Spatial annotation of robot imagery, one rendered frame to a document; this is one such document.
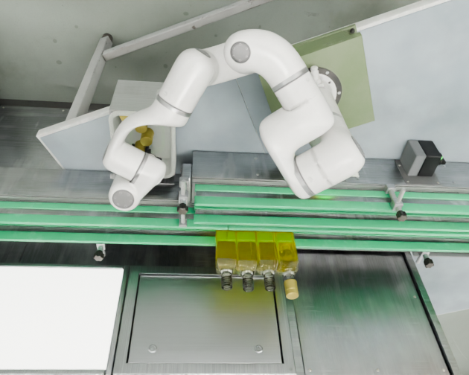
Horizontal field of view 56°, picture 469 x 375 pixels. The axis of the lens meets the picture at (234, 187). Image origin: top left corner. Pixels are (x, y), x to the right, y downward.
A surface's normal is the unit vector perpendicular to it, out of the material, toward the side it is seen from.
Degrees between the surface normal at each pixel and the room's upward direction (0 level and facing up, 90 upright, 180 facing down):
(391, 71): 0
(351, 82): 2
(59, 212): 90
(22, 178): 90
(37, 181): 90
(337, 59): 2
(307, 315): 90
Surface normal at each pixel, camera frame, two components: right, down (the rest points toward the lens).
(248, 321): 0.08, -0.74
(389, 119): 0.04, 0.68
